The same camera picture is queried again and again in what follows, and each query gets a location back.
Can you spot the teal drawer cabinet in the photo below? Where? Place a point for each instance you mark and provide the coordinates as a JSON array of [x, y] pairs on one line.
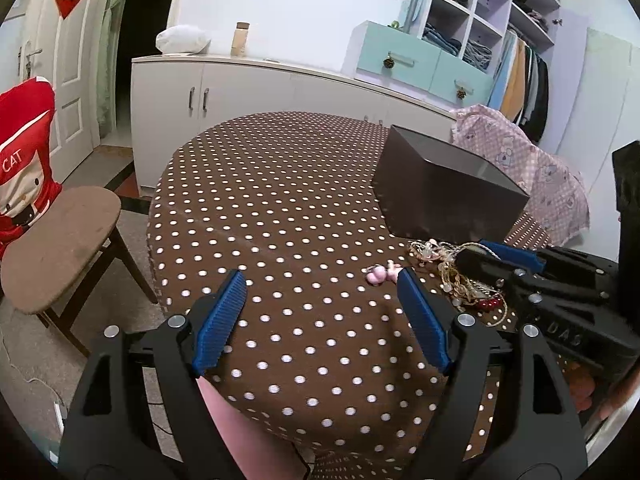
[[425, 67]]

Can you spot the red cat chair cover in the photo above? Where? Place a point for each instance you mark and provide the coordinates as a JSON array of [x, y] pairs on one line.
[[25, 160]]

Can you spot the brown polka dot tablecloth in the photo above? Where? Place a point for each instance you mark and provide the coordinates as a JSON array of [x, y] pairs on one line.
[[300, 210]]

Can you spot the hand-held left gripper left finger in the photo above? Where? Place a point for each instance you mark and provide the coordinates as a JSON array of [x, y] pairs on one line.
[[220, 322]]

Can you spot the dark grey storage box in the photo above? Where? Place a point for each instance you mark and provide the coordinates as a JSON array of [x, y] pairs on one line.
[[440, 200]]

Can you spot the hanging orange garment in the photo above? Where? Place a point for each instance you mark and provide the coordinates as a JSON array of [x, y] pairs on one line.
[[517, 85]]

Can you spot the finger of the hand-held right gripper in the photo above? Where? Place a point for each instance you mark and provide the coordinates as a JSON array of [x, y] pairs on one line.
[[487, 270], [515, 257]]

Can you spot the pink checked cartoon cloth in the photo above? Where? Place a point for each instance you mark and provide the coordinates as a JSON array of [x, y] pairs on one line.
[[540, 175]]

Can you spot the folded blue jeans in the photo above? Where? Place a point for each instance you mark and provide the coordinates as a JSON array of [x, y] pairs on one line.
[[440, 40]]

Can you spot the folded grey clothes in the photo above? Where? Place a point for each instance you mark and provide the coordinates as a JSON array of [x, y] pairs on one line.
[[477, 55]]

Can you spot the wooden chair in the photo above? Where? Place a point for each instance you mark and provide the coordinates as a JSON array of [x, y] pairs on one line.
[[60, 250]]

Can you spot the hanging black garment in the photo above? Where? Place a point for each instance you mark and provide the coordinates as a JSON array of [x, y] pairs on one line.
[[539, 100]]

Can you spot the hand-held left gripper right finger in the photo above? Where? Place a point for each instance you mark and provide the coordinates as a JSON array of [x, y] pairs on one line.
[[425, 322]]

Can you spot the person's right hand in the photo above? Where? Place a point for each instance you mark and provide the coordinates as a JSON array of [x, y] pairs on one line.
[[585, 392]]

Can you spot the hanging light blue shirt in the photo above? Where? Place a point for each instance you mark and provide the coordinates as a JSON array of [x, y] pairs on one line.
[[502, 80]]

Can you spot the pine cone drawer knob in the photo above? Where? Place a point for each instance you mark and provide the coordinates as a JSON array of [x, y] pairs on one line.
[[389, 62], [461, 94]]

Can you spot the white panel door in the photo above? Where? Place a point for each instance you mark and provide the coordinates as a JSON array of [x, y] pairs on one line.
[[70, 60]]

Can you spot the white sideboard cabinet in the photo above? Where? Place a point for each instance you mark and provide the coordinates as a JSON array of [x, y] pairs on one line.
[[250, 90]]

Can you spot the white plastic bag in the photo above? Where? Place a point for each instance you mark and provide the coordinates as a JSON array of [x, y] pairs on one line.
[[182, 40]]

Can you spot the beige bottle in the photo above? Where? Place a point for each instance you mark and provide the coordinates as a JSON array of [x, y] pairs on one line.
[[240, 40]]

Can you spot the person's leg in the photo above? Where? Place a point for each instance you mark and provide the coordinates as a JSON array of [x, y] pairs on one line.
[[250, 435]]

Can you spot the green curtain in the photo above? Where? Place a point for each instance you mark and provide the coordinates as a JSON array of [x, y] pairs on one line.
[[107, 60]]

